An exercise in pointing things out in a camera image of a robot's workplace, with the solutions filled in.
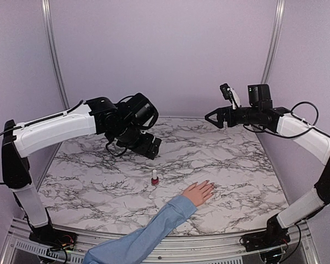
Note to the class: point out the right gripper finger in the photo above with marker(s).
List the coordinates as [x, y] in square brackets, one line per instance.
[219, 123]
[220, 112]

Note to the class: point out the aluminium frame post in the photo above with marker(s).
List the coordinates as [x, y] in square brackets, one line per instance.
[47, 19]
[274, 41]

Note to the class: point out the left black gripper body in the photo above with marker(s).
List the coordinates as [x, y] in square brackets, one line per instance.
[131, 140]

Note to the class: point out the right aluminium frame post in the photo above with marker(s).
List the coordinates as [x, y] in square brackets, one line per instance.
[274, 41]

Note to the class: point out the front aluminium rail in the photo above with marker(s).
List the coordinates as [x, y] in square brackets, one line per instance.
[218, 248]

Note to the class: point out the red nail polish bottle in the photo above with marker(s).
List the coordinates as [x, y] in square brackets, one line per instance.
[154, 177]

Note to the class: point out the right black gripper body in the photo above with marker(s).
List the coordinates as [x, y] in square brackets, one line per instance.
[251, 117]

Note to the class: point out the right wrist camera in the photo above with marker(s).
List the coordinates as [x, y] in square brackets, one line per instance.
[230, 95]

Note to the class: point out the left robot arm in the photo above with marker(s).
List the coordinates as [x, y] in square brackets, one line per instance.
[125, 122]

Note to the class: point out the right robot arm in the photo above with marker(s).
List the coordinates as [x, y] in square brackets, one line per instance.
[265, 118]

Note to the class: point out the blue sleeved forearm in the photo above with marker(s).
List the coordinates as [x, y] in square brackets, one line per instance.
[136, 246]

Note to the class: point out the left aluminium frame post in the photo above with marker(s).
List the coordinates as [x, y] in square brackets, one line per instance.
[47, 19]

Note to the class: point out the mannequin hand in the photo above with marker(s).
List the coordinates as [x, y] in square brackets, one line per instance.
[198, 194]

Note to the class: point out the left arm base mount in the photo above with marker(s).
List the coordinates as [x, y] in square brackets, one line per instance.
[59, 240]

